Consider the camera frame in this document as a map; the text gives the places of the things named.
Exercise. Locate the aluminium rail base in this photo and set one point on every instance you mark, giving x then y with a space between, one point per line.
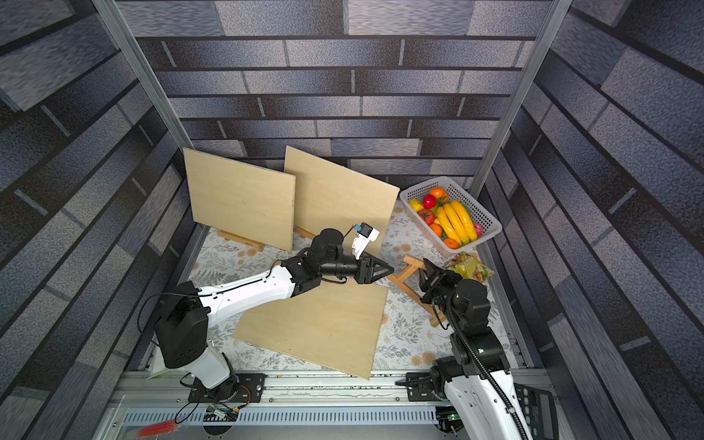
391 404

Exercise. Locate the floral table mat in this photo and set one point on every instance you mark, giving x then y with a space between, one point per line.
407 341

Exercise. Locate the white plastic basket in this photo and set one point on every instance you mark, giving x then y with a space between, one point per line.
477 213

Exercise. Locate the red apple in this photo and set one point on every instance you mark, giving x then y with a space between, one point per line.
429 202

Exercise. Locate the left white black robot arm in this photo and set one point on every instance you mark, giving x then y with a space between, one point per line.
188 312

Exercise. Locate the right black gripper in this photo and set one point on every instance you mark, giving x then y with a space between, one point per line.
432 280

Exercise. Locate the orange fruit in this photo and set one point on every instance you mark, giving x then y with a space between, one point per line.
451 243
438 193

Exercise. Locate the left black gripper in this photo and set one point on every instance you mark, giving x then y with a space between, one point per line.
366 269

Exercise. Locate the green snack bag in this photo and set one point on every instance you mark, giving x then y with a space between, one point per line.
468 266

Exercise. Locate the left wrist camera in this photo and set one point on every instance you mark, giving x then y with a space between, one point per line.
365 234

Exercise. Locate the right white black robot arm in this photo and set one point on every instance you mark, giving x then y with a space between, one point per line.
476 379

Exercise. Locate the orange fruit top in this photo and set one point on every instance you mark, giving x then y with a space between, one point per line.
438 193

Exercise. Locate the plywood board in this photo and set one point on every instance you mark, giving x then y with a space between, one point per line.
333 326
242 199
328 195

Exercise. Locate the orange fruit bottom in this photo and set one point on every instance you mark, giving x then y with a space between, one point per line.
451 243

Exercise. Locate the yellow lemon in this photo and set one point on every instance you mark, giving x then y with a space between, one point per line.
416 205

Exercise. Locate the red tool handle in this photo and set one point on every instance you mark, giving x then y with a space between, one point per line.
157 430

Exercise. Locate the yellow banana bunch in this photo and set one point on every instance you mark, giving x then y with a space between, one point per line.
457 224

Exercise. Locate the black calculator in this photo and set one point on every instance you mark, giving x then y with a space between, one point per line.
540 413

